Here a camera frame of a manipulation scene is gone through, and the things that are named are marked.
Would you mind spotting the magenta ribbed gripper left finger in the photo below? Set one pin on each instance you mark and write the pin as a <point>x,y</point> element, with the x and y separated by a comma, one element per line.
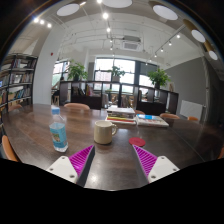
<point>76,167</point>

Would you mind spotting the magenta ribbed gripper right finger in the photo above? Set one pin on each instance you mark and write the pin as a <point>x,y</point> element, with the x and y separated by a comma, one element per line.
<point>151,168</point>

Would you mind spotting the clear plastic water bottle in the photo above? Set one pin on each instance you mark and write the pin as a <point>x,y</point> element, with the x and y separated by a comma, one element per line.
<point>57,130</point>

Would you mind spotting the red round coaster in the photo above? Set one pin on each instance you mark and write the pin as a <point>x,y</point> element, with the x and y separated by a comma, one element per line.
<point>137,141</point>

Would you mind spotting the cream ceramic mug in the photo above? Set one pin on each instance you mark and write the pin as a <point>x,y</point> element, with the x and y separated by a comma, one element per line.
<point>104,131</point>

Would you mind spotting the blue covered magazine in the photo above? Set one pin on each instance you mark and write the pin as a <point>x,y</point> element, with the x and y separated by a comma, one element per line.
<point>150,120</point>

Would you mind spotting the orange chair right back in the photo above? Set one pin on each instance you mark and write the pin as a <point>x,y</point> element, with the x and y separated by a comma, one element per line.
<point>168,115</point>

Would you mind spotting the orange chair near books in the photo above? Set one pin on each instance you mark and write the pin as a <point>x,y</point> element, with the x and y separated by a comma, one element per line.
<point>139,112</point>

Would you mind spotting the stack of books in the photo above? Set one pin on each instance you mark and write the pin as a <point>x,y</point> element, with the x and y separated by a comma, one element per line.
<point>121,115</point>

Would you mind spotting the orange chair far right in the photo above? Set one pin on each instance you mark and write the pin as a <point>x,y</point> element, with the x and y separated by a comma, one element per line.
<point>192,118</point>

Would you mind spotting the orange chair behind table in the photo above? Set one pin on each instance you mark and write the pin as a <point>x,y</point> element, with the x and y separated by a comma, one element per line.
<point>77,106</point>

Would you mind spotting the white radiator panel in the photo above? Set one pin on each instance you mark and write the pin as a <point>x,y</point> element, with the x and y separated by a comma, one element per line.
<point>188,109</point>

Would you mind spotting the orange chair near left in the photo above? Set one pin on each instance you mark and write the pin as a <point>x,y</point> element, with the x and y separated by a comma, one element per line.
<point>8,150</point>

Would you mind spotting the dark low shelf divider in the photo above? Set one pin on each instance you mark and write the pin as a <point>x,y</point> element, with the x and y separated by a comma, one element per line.
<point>103,94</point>

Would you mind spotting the orange chair far left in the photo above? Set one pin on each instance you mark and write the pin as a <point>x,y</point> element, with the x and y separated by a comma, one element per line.
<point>13,107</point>

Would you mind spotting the right potted green plant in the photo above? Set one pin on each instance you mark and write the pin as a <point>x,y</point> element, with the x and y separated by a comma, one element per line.
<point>158,78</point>

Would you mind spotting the potted green plant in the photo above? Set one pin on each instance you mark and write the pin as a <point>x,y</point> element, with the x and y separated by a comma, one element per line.
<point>116,73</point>
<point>158,78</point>
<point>76,71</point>

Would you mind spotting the left potted green plant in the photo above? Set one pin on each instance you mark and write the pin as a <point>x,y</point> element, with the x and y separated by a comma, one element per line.
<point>76,71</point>

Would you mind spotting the middle potted green plant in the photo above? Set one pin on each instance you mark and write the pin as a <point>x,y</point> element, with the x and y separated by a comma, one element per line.
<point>116,73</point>

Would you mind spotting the tall bookshelf with books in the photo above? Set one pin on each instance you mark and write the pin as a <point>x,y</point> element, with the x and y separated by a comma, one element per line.
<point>16,80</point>

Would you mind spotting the ceiling air conditioner unit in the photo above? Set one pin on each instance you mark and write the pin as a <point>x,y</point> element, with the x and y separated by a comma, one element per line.
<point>131,43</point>

